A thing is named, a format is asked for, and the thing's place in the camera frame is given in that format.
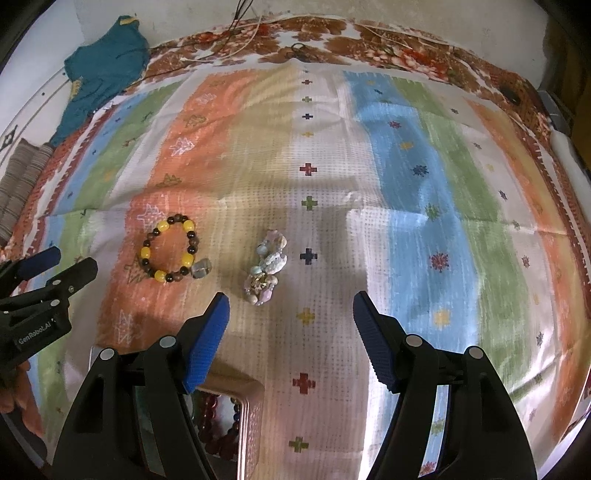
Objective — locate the teal shirt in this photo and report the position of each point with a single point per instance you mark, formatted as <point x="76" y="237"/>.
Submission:
<point x="100" y="71"/>

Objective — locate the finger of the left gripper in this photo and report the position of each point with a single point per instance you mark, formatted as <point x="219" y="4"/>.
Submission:
<point x="66" y="283"/>
<point x="29" y="267"/>

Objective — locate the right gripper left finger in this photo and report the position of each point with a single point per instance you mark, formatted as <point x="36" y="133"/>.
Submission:
<point x="101" y="436"/>

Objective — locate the striped brown cushion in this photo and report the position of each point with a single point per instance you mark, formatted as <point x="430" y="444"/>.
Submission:
<point x="24" y="168"/>

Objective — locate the silver metal tin box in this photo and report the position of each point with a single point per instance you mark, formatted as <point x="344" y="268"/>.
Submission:
<point x="227" y="413"/>

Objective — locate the colourful striped woven mat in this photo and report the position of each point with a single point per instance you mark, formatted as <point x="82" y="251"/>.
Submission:
<point x="300" y="230"/>

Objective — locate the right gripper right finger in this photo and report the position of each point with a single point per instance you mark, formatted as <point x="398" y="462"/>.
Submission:
<point x="483" y="435"/>

